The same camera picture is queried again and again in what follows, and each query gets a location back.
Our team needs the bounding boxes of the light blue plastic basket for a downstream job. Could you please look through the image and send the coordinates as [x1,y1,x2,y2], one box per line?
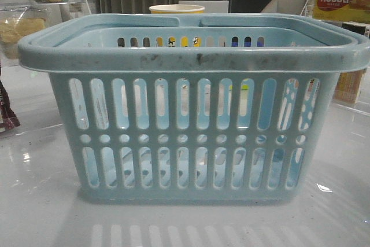
[18,14,369,204]

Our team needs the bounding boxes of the yellow paper cup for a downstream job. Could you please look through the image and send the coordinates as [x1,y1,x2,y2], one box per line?
[149,4,205,14]

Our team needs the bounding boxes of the beige chair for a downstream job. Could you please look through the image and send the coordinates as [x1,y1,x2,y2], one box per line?
[261,0,314,16]

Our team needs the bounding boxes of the orange carton box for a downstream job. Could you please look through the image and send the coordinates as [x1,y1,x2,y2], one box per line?
[333,69,367,105]

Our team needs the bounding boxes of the dark red snack packet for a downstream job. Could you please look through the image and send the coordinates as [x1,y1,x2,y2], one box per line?
[1,83,20,132]

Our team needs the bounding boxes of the dark box under nabati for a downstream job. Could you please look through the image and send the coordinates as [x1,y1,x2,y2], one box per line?
[341,21,369,38]

